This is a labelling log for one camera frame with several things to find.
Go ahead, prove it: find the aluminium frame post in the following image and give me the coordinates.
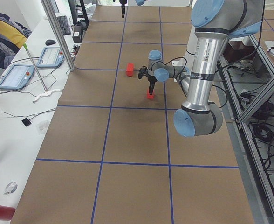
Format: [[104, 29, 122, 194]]
[[41, 0, 75, 72]]

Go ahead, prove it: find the black power adapter box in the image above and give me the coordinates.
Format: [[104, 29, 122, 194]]
[[72, 25, 82, 43]]

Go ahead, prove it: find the blue teach pendant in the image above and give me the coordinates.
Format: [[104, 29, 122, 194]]
[[36, 47, 64, 69], [0, 64, 34, 90]]

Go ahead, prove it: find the red cube block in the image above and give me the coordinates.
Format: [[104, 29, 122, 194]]
[[126, 63, 134, 72], [126, 70, 134, 77], [146, 90, 155, 100]]

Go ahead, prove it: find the white central pillar mount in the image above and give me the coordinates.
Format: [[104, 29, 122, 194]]
[[172, 26, 198, 71]]

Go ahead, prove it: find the metal rod green handle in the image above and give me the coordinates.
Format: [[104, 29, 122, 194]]
[[23, 43, 48, 93]]

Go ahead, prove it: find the black keyboard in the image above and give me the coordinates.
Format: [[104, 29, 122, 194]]
[[56, 15, 71, 35]]

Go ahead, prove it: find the seated person yellow shirt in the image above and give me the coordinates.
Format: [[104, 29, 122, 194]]
[[0, 13, 32, 69]]

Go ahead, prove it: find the red cylinder object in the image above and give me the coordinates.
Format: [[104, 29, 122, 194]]
[[0, 205, 16, 221]]

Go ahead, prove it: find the far blue teach pendant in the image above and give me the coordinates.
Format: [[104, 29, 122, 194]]
[[36, 47, 64, 69]]

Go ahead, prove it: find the small black square pad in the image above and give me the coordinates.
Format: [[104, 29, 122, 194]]
[[22, 118, 32, 127]]

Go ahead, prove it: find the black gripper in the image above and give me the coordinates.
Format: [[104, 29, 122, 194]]
[[119, 0, 127, 18], [147, 75, 157, 95]]

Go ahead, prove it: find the black computer mouse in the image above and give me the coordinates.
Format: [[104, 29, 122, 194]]
[[45, 39, 56, 46]]

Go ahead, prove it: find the near blue teach pendant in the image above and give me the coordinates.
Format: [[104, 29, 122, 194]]
[[0, 64, 34, 90]]

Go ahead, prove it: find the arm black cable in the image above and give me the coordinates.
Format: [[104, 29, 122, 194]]
[[164, 56, 228, 109]]

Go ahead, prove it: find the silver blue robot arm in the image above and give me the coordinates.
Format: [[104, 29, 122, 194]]
[[146, 0, 265, 137], [119, 0, 147, 18]]

